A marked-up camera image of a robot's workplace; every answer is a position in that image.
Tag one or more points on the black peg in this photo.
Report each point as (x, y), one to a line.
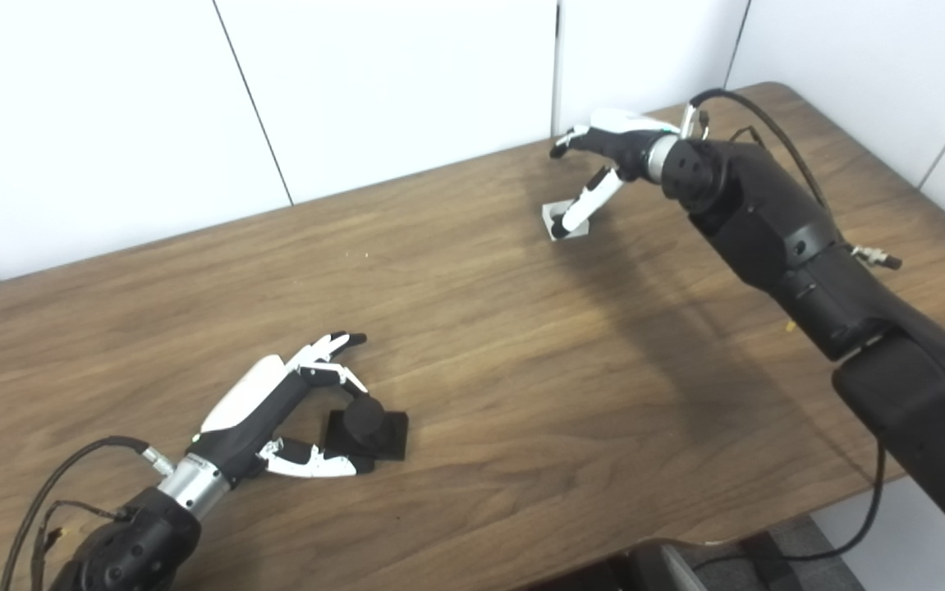
(390, 435)

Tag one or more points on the white square piece with hole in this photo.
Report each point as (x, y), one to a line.
(548, 220)

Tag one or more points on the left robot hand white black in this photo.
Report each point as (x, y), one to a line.
(246, 402)

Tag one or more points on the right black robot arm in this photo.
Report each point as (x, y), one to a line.
(768, 213)

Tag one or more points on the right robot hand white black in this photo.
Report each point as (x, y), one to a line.
(624, 135)

